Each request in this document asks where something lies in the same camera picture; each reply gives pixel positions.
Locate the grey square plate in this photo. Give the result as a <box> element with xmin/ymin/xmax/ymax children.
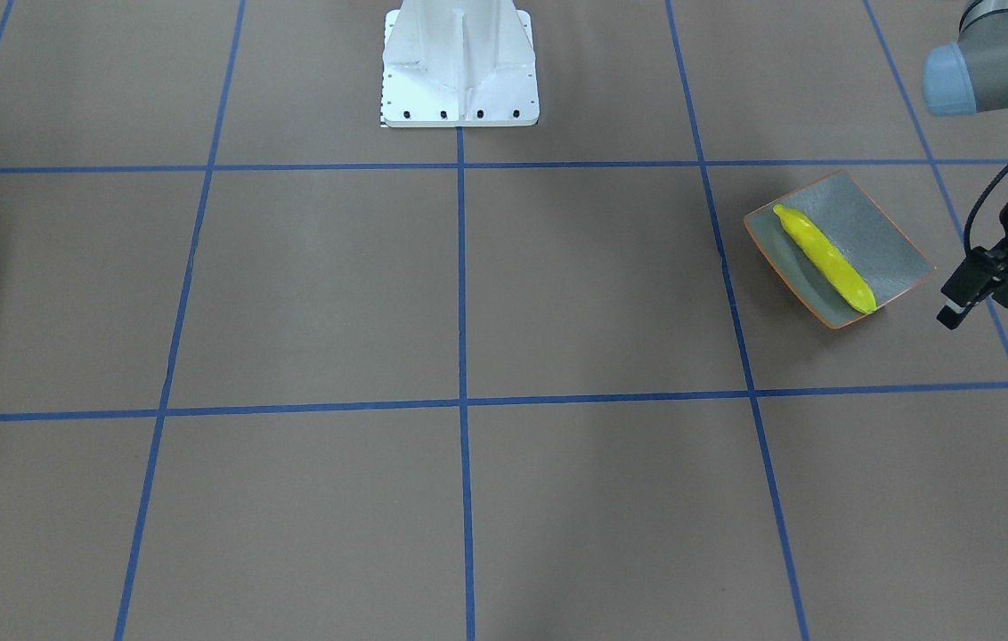
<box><xmin>744</xmin><ymin>170</ymin><xmax>934</xmax><ymax>329</ymax></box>

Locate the yellow banana top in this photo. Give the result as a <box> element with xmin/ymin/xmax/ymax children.
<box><xmin>773</xmin><ymin>203</ymin><xmax>879</xmax><ymax>315</ymax></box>

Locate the white pillar base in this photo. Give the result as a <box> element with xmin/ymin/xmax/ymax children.
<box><xmin>379</xmin><ymin>1</ymin><xmax>541</xmax><ymax>127</ymax></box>

